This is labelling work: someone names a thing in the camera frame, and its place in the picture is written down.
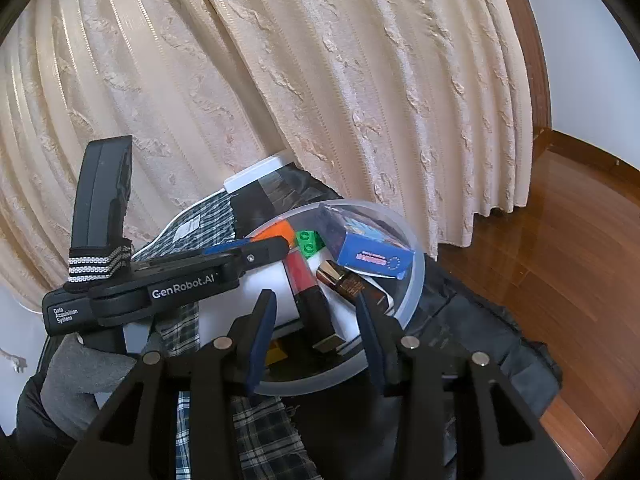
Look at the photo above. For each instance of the blue green plaid cloth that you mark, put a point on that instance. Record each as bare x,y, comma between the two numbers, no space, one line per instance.
210,220

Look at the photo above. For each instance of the plain white foam sponge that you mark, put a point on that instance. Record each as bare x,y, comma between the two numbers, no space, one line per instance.
280,280

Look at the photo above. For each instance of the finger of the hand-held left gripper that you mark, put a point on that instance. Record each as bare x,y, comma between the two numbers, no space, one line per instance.
260,257
222,249

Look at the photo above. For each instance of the red and black tube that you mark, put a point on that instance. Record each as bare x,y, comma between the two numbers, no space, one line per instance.
312,305

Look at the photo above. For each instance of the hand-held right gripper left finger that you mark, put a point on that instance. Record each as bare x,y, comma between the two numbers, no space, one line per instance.
262,340

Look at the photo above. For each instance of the brown wooden door frame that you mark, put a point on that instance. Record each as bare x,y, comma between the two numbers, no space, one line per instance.
535,60

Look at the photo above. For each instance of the beige patterned curtain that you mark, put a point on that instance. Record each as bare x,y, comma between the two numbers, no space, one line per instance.
350,85

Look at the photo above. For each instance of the white cloth label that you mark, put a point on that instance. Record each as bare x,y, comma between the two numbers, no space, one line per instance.
187,227

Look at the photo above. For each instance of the orange toy block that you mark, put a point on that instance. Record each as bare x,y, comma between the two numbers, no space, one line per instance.
280,232

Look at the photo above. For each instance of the yellow toy block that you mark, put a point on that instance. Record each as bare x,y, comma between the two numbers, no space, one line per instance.
275,355

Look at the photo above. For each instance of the green toy block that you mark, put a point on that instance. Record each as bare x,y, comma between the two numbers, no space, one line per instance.
309,241

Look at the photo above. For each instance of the person's left forearm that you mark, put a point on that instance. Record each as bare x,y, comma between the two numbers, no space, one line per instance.
35,420

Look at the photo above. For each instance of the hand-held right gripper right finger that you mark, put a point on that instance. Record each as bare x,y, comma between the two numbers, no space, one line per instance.
372,345

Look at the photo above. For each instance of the large blue printed box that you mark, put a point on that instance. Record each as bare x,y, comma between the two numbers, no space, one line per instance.
370,255

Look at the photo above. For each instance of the clear plastic bowl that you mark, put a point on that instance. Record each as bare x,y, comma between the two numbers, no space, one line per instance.
320,377

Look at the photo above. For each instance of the person's left hand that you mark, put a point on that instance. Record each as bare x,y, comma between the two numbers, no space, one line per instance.
75,375

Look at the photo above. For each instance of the white power strip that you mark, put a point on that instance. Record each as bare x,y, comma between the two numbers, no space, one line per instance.
255,175

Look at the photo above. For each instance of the brown and gold tube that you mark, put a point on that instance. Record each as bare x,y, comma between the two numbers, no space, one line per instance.
345,280

